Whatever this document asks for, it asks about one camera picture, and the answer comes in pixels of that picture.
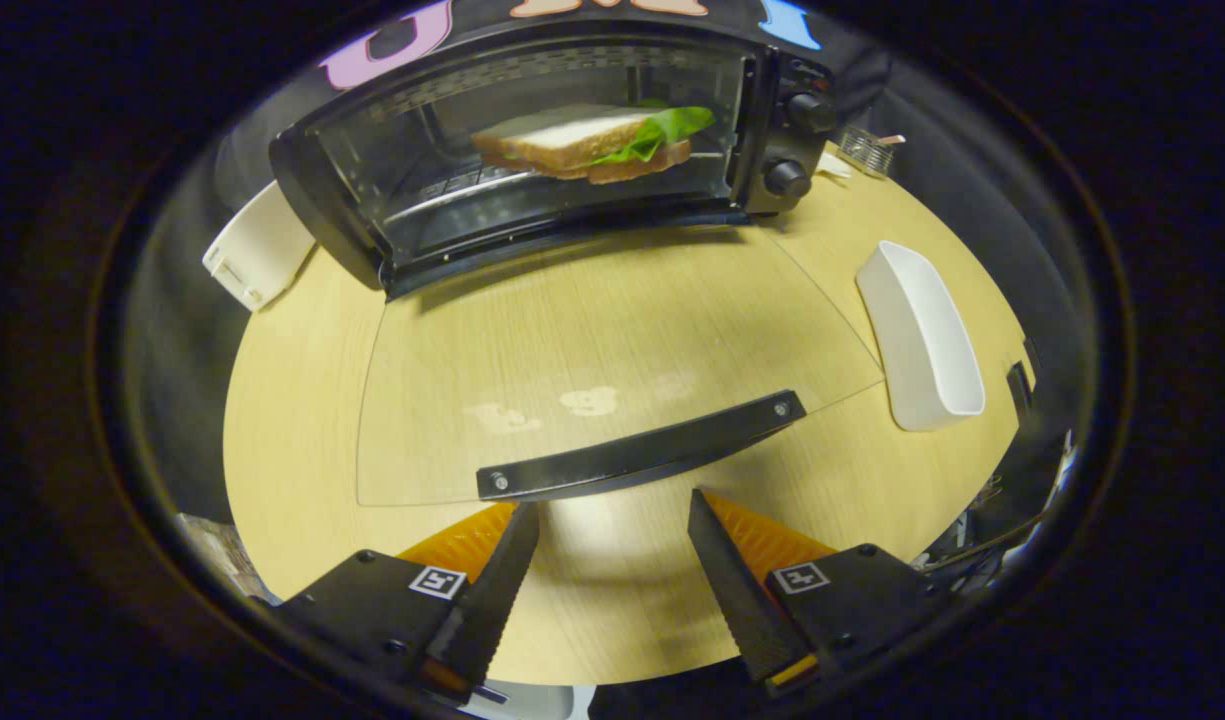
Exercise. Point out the lettuce sandwich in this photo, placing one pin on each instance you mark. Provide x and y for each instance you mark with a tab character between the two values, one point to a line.
572	140

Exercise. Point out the white rectangular tray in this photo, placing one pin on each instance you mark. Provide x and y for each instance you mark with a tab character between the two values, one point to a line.
922	340

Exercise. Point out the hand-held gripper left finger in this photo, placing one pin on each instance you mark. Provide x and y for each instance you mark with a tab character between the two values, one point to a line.
492	600

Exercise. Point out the white divided seasoning dish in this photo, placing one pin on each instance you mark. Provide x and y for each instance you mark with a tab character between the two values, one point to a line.
834	167

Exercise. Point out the white bread toaster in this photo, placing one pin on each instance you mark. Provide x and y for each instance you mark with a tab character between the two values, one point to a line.
262	245

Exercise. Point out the black toaster oven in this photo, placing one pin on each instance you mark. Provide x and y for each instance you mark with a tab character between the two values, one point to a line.
302	160

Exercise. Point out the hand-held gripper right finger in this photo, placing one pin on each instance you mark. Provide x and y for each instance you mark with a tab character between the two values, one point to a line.
732	590

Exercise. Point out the black backdrop cloth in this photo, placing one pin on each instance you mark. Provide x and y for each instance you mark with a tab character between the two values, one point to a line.
872	70

